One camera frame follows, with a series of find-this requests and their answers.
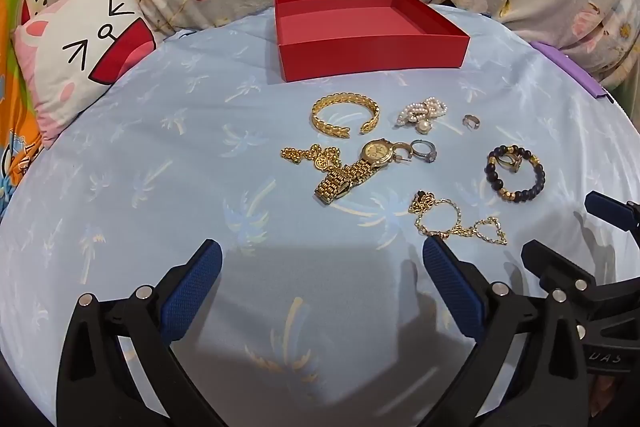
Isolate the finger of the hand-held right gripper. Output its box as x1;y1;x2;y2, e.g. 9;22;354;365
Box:
584;191;640;234
521;241;596;296

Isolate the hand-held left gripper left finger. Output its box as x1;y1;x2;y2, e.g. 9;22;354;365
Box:
56;239;226;427

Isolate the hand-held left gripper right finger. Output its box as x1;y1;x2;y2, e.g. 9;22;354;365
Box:
420;236;589;427

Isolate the dark bead bracelet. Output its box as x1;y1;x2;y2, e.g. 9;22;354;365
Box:
485;146;546;202

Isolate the thin gold chain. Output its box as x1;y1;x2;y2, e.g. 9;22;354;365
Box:
408;190;508;247

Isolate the gold ring with dark flower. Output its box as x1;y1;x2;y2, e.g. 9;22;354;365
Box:
495;147;524;173

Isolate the silver ring with stone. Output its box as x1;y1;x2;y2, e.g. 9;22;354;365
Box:
411;139;438;164

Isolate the gold wrist watch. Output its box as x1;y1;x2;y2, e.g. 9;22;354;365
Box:
314;138;405;206

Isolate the chunky gold chain with pendant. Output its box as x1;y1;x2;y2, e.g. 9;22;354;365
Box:
280;143;344;173

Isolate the white pearl bracelet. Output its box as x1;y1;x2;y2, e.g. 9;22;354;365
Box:
396;97;447;132

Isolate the gold leaf cuff bracelet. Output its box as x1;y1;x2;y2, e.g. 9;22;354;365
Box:
311;93;381;138

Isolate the red cardboard box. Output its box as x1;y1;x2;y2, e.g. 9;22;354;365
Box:
274;0;472;84

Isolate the blue palm print sheet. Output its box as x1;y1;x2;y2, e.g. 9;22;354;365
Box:
0;2;640;427

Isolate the purple plastic strip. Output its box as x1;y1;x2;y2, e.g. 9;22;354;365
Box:
530;40;609;100

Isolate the cat face pillow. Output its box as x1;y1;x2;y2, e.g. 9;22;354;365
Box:
12;0;157;150

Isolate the orange and green cartoon cloth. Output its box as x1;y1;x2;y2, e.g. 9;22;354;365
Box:
0;0;47;208

